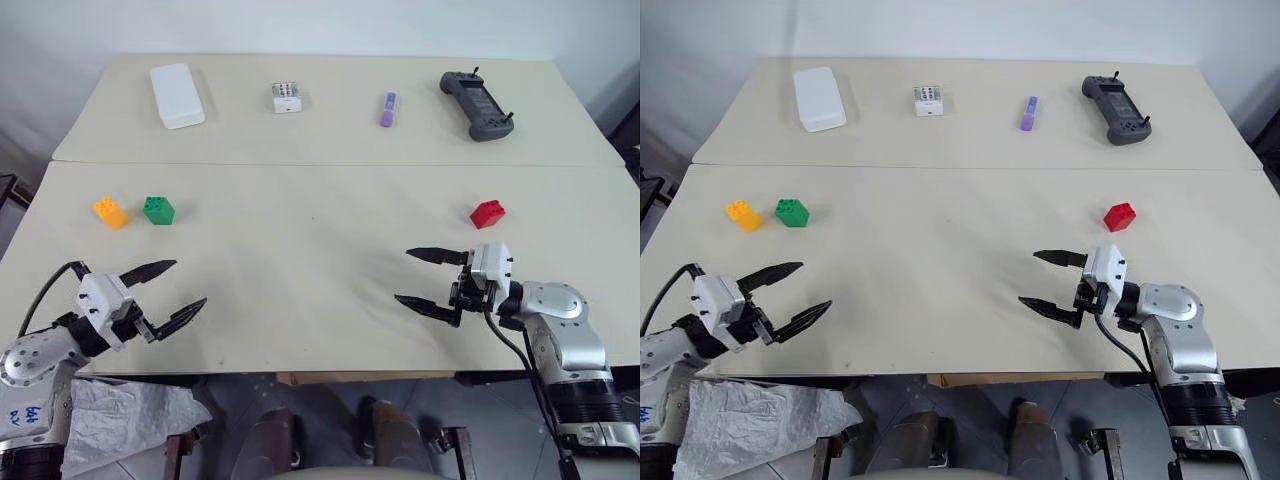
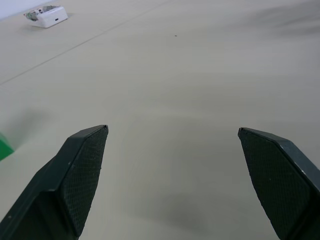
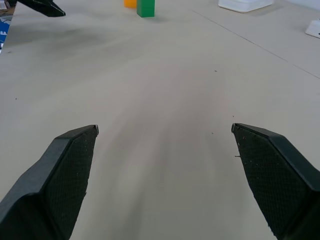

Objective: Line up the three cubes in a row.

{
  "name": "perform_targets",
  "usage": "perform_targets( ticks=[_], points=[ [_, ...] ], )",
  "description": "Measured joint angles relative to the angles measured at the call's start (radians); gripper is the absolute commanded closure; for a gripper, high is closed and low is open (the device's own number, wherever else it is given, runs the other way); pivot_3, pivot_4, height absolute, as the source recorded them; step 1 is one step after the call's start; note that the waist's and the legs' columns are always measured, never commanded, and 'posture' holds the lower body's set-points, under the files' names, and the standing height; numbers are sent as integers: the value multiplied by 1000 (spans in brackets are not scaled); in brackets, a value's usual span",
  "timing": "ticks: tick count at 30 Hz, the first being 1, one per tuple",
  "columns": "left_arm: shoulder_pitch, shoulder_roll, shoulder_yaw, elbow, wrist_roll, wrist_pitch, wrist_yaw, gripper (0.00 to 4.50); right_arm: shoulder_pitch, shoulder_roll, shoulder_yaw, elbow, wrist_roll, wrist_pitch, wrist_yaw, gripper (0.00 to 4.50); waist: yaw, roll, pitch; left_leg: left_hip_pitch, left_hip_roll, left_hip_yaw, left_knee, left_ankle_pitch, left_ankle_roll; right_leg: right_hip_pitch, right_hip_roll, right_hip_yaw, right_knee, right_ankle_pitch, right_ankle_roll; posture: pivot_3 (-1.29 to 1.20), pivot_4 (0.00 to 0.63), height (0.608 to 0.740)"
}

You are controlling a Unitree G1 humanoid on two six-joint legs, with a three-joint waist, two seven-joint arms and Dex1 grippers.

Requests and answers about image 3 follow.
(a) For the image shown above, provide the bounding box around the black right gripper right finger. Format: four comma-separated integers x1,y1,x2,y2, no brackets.
230,122,320,240

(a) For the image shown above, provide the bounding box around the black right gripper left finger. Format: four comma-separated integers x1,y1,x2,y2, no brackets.
0,124,100,240

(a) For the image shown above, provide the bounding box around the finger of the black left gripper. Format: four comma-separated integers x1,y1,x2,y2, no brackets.
15,0,67,18

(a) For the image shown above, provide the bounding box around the blue printed box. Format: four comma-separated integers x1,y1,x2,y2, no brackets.
0,15,11,45

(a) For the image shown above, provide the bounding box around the green rectangular block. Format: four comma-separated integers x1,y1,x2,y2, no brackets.
136,0,156,18

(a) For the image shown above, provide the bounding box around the small white box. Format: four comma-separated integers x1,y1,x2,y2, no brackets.
304,19,320,39

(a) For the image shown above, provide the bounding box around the white plastic tray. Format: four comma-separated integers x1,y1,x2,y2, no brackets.
217,0,274,13

